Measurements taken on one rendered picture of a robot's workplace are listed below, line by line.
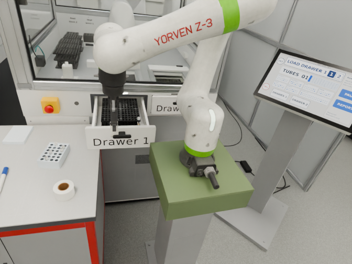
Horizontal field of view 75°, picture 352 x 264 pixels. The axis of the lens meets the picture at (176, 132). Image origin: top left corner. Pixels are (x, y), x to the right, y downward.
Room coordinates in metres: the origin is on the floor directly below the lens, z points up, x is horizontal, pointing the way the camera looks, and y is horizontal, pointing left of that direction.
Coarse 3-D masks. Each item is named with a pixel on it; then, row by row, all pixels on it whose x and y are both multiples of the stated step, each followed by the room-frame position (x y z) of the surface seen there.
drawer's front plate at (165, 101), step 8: (152, 96) 1.11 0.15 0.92; (160, 96) 1.12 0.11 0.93; (168, 96) 1.14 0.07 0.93; (176, 96) 1.15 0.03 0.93; (152, 104) 1.11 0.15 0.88; (160, 104) 1.12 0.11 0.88; (168, 104) 1.13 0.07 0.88; (152, 112) 1.11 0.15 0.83; (160, 112) 1.12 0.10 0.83; (168, 112) 1.14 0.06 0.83; (176, 112) 1.15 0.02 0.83
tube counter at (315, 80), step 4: (304, 76) 1.26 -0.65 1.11; (308, 76) 1.26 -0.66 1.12; (312, 76) 1.25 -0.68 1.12; (316, 76) 1.24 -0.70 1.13; (304, 80) 1.25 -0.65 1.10; (308, 80) 1.24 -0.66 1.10; (312, 80) 1.24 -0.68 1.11; (316, 80) 1.23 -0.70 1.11; (320, 80) 1.22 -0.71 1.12; (324, 80) 1.22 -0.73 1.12; (328, 80) 1.21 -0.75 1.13; (316, 84) 1.21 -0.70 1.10; (320, 84) 1.21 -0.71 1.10; (324, 84) 1.20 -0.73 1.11; (328, 84) 1.19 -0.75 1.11; (332, 84) 1.19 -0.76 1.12; (336, 84) 1.18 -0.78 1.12; (328, 88) 1.18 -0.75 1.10; (332, 88) 1.17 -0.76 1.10; (336, 88) 1.17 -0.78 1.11
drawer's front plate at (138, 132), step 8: (88, 128) 0.74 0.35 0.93; (96, 128) 0.75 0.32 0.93; (104, 128) 0.76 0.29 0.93; (120, 128) 0.78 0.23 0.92; (128, 128) 0.79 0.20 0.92; (136, 128) 0.80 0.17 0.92; (144, 128) 0.81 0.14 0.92; (152, 128) 0.82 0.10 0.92; (88, 136) 0.74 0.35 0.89; (96, 136) 0.75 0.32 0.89; (104, 136) 0.76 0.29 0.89; (136, 136) 0.80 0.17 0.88; (144, 136) 0.81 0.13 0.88; (152, 136) 0.82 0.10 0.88; (88, 144) 0.74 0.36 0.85; (96, 144) 0.75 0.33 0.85; (120, 144) 0.78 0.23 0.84; (136, 144) 0.80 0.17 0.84; (144, 144) 0.81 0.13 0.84
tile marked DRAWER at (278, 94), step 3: (273, 90) 1.26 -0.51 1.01; (276, 90) 1.25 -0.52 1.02; (279, 90) 1.25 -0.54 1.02; (270, 93) 1.25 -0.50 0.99; (273, 93) 1.24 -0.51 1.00; (276, 93) 1.24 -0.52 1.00; (279, 93) 1.23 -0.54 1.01; (282, 93) 1.23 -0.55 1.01; (285, 93) 1.22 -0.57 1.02; (288, 93) 1.22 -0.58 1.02; (273, 96) 1.23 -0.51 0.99; (276, 96) 1.22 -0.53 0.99; (279, 96) 1.22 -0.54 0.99; (282, 96) 1.21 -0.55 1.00; (285, 96) 1.21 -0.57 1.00; (288, 96) 1.20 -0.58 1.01; (282, 99) 1.20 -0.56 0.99; (285, 99) 1.20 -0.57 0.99
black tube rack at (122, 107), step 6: (102, 102) 1.01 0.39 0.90; (120, 102) 1.04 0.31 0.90; (126, 102) 1.05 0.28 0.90; (132, 102) 1.06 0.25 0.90; (102, 108) 0.95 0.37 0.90; (108, 108) 0.96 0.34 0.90; (120, 108) 0.98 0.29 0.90; (126, 108) 0.99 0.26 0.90; (132, 108) 1.00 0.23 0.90; (102, 114) 0.90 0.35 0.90; (108, 114) 0.91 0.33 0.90; (120, 114) 0.93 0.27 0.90; (126, 114) 0.93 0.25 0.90; (132, 114) 0.94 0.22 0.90; (138, 114) 0.95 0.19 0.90
